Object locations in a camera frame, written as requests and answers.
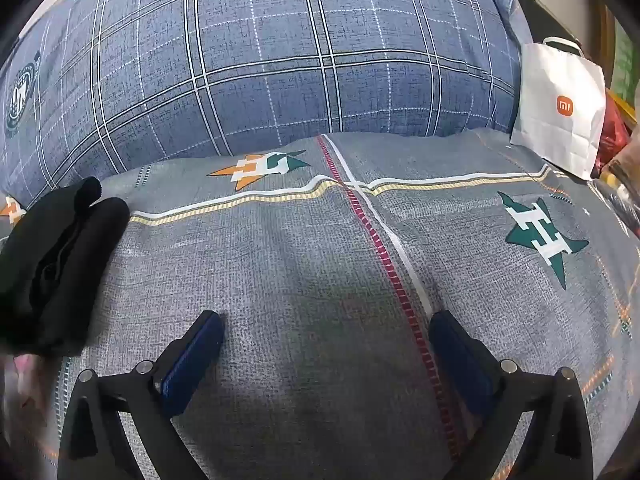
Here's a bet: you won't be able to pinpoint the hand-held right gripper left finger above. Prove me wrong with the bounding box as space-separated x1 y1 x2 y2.
57 310 225 480

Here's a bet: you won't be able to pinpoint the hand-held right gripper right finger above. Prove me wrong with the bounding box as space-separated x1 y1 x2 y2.
429 310 593 480

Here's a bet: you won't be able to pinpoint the black pants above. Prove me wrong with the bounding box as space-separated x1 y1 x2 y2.
0 176 132 358

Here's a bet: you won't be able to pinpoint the grey star-print bed sheet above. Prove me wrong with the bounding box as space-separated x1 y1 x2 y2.
0 130 640 480

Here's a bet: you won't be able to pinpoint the pink white cloth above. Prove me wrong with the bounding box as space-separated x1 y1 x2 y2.
0 352 51 461

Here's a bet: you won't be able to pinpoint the clear plastic bag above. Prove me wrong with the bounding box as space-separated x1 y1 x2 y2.
590 160 640 238

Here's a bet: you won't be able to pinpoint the white paper bag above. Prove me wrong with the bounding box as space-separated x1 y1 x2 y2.
510 36 607 181

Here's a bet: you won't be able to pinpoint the red plastic bag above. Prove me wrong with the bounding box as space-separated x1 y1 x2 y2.
595 105 632 166

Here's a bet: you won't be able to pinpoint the blue plaid pillow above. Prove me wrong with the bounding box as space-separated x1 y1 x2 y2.
0 0 526 206

